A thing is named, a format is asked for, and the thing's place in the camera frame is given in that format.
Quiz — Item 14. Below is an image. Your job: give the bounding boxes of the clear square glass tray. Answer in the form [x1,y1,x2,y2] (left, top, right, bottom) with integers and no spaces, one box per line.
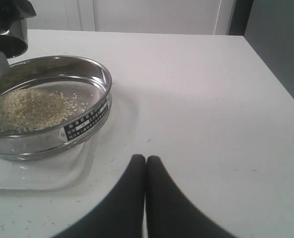
[0,92,139,190]

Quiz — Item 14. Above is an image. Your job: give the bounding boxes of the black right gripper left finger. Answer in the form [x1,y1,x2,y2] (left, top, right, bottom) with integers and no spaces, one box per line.
[55,154,146,238]

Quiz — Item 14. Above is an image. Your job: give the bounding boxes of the round stainless steel sieve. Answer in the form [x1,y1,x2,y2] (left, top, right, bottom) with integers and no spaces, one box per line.
[0,56,112,160]

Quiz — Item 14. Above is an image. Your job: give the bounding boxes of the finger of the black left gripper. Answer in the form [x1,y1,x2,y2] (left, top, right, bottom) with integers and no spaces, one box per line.
[17,0,36,18]

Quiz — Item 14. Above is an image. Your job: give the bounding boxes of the stainless steel cup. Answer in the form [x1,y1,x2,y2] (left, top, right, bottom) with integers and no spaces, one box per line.
[0,19,28,59]

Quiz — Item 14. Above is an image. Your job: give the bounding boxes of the yellow and white grains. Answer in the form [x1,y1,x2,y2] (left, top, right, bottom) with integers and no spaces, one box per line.
[0,88,88,134]

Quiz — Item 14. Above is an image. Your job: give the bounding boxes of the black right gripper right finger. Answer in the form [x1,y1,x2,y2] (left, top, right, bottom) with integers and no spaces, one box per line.
[145,156,234,238]

